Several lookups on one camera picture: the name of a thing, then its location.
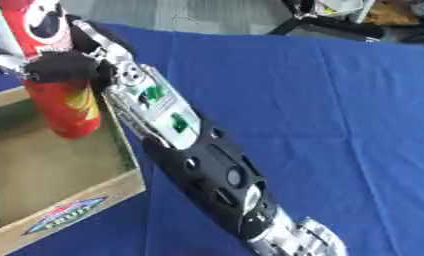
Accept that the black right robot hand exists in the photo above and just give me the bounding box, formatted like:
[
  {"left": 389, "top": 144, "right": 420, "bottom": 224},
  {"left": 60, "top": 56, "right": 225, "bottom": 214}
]
[{"left": 0, "top": 14, "right": 139, "bottom": 95}]

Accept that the red cylindrical bottle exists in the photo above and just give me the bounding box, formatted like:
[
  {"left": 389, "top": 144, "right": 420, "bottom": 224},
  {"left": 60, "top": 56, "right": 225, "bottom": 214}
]
[{"left": 0, "top": 0, "right": 104, "bottom": 140}]

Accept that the tan cardboard box, green inside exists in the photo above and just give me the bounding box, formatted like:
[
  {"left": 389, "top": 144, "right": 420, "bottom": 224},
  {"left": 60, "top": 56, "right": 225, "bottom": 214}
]
[{"left": 0, "top": 85, "right": 148, "bottom": 256}]

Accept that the black tripod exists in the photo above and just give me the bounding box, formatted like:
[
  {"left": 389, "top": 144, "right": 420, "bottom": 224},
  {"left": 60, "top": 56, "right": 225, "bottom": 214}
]
[{"left": 266, "top": 0, "right": 387, "bottom": 42}]

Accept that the white and green package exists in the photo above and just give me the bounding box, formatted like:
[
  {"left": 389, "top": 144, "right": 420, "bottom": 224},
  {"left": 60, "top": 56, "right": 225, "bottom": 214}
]
[{"left": 313, "top": 0, "right": 377, "bottom": 23}]

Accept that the brown bag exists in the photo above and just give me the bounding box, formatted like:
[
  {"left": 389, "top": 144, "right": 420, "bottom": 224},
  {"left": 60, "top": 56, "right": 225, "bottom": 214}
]
[{"left": 360, "top": 0, "right": 422, "bottom": 26}]

